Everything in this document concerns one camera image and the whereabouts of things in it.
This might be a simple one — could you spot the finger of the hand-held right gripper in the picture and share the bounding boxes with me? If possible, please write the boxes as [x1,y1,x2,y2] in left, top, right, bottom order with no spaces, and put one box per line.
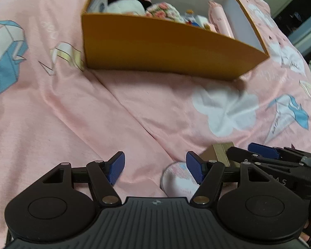
[248,143,305,161]
[228,146,275,170]

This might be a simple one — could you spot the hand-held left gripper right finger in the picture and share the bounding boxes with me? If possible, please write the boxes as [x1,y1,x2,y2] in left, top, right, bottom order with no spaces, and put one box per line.
[187,151,272,205]

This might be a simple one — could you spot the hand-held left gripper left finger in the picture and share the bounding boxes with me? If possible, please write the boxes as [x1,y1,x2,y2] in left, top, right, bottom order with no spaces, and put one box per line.
[43,151,125,206]

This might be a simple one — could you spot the round pink compact mirror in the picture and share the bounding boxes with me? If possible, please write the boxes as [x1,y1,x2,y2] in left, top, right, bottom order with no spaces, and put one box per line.
[161,161,201,198]

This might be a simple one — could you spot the gold box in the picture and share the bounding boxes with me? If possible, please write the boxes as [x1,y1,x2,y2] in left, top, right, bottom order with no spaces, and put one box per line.
[198,142,240,169]

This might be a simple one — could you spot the orange cardboard box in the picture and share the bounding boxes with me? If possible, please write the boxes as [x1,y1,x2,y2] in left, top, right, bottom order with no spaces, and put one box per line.
[81,0,270,81]

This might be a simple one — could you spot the pink bottle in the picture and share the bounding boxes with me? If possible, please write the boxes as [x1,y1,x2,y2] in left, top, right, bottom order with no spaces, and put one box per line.
[207,0,235,39]

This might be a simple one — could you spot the brown plush dog toy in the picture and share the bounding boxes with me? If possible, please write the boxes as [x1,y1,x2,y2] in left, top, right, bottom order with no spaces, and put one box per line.
[184,10,197,26]

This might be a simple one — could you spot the white lotion tube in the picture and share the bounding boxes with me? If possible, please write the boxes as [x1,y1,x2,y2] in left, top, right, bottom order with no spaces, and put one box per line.
[89,0,108,13]

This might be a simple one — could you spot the pink printed blanket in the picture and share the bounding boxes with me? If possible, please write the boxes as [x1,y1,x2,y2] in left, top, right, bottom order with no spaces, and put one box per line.
[0,0,311,200]

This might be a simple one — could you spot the dark shelf unit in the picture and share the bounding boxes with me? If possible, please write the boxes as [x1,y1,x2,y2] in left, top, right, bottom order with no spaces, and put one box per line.
[245,0,311,57]

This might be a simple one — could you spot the white plush toy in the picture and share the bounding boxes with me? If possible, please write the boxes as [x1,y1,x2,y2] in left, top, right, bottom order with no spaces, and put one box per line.
[105,0,152,16]

